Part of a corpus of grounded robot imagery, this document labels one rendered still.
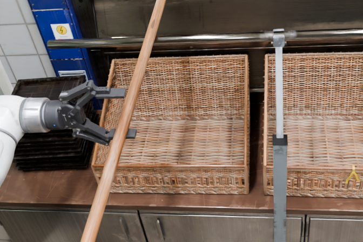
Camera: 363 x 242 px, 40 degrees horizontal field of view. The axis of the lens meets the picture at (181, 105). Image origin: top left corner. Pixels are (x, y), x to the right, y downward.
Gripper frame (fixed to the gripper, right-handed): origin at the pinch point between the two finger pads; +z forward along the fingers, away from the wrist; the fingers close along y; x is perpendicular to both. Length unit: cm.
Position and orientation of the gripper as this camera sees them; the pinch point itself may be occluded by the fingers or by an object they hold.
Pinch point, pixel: (126, 114)
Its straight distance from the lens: 122.9
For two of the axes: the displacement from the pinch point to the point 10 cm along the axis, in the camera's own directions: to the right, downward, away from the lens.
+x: -1.2, 6.7, -7.4
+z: 9.9, -0.1, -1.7
